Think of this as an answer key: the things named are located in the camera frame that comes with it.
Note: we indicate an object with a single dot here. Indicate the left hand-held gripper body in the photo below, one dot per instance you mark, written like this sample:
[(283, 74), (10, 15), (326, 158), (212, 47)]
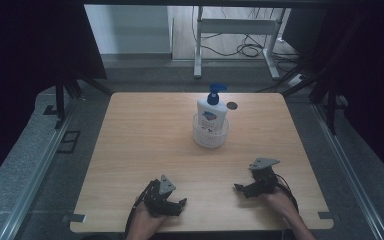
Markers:
[(158, 198)]

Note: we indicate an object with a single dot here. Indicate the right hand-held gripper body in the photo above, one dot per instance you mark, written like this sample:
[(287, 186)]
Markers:
[(263, 181)]

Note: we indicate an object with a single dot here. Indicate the white bottle with blue pump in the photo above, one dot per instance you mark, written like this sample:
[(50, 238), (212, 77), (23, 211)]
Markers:
[(212, 113)]

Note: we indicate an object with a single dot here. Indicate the person's left hand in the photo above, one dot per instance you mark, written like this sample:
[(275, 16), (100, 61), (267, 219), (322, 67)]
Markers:
[(146, 218)]

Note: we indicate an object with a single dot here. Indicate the person's right hand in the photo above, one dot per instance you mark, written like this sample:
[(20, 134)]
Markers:
[(278, 203)]

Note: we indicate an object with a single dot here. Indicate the dark round table grommet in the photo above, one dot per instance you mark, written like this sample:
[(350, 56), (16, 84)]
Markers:
[(232, 105)]

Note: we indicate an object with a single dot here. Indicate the black tripod stand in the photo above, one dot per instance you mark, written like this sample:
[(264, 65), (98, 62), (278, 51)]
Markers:
[(330, 103), (60, 100)]

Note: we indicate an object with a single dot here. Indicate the white power strip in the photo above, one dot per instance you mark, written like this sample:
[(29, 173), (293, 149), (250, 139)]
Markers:
[(296, 79)]

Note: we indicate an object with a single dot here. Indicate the dark curtain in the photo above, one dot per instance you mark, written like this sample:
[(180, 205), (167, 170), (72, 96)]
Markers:
[(30, 50), (370, 66)]

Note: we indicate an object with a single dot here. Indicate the aluminium floor rail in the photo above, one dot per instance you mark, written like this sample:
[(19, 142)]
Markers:
[(36, 173), (350, 176)]

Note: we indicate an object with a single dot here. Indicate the white metal desk frame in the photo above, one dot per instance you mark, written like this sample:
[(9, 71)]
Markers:
[(236, 26)]

